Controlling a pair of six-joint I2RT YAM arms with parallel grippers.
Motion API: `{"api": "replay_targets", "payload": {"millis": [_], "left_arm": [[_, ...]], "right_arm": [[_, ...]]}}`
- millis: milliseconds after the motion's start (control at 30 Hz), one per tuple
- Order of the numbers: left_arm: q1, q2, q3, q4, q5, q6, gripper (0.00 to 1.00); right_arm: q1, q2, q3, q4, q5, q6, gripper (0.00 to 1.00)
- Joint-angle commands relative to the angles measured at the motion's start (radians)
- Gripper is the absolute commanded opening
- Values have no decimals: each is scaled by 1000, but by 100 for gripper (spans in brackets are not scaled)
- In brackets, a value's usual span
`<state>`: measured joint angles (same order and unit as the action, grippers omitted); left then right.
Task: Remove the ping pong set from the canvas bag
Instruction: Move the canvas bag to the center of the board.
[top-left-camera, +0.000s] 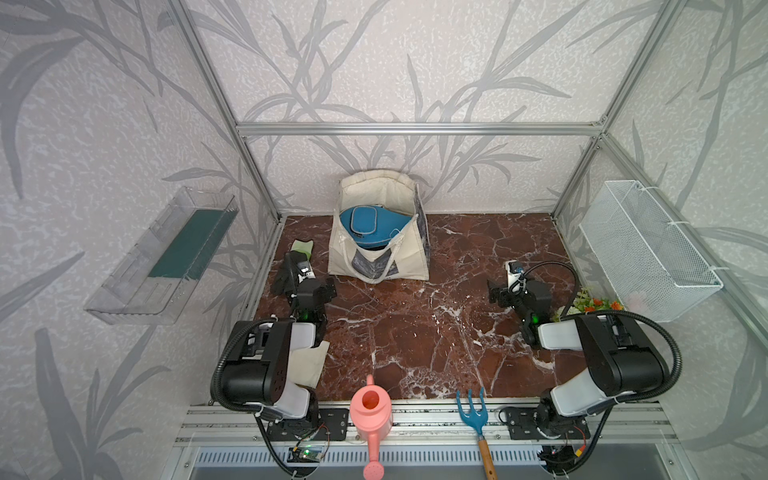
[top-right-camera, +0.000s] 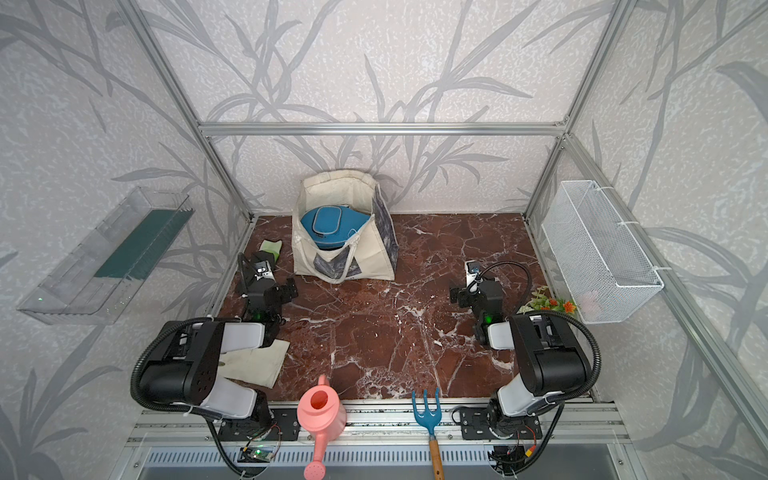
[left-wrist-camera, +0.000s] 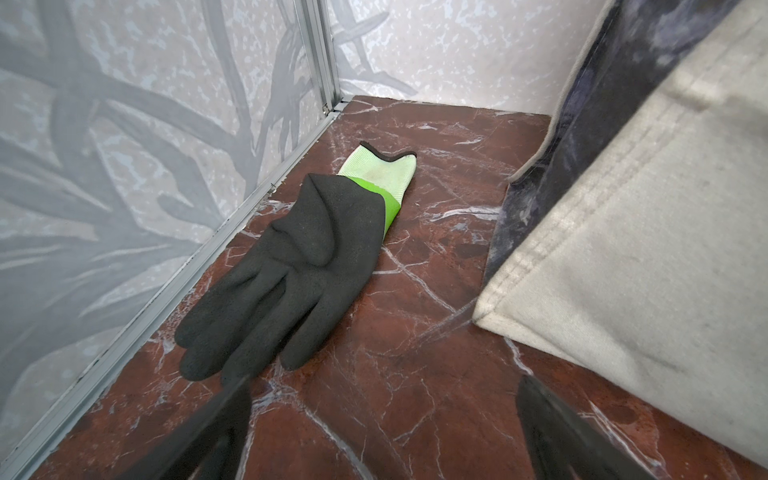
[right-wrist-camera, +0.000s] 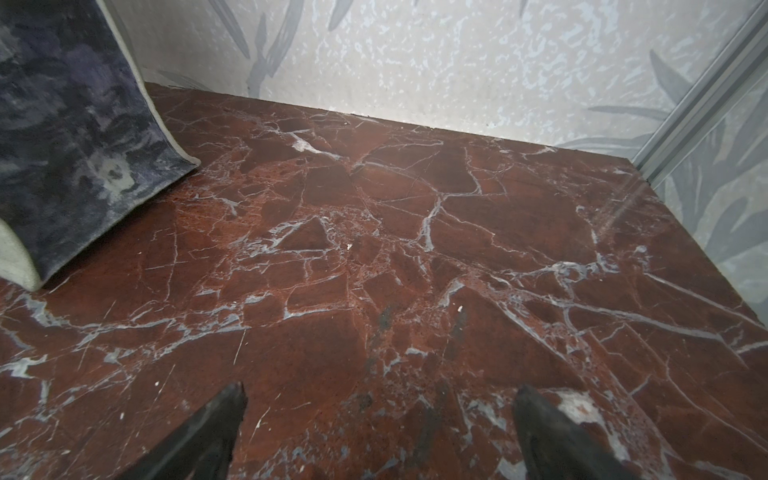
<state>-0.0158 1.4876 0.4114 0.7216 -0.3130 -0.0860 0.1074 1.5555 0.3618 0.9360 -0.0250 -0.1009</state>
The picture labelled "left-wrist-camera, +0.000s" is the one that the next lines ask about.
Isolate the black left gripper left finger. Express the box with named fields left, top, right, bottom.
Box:
left=119, top=378, right=251, bottom=479

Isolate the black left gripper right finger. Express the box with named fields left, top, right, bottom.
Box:
left=516, top=376, right=652, bottom=479

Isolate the beige canvas tote bag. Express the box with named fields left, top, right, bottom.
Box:
left=473, top=1, right=767, bottom=465

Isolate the black and green work glove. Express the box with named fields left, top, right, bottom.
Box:
left=174, top=142, right=417, bottom=384

